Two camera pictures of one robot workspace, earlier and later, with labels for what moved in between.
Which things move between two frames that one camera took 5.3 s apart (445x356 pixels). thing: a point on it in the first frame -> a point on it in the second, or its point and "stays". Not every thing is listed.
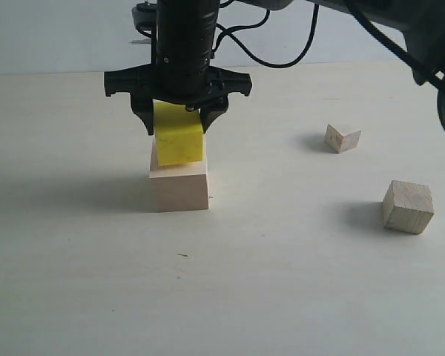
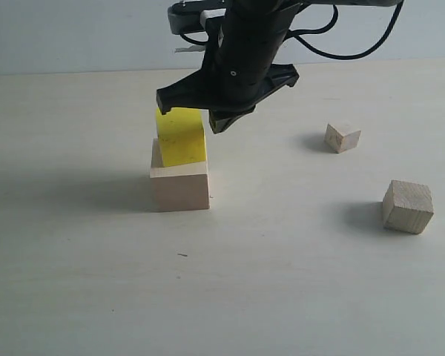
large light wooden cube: x=179 y=187 stays
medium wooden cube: x=408 y=207 stays
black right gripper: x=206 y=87 -> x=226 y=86
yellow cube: x=179 y=133 stays
